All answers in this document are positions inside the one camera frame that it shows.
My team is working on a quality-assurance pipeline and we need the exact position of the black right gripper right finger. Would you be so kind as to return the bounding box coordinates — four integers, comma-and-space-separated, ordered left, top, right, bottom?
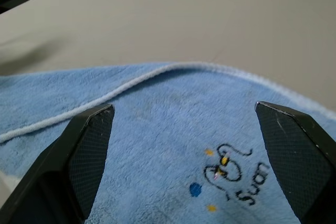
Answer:
255, 101, 336, 224

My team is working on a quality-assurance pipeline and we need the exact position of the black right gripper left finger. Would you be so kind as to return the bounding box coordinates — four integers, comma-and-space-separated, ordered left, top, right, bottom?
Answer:
0, 104, 116, 224

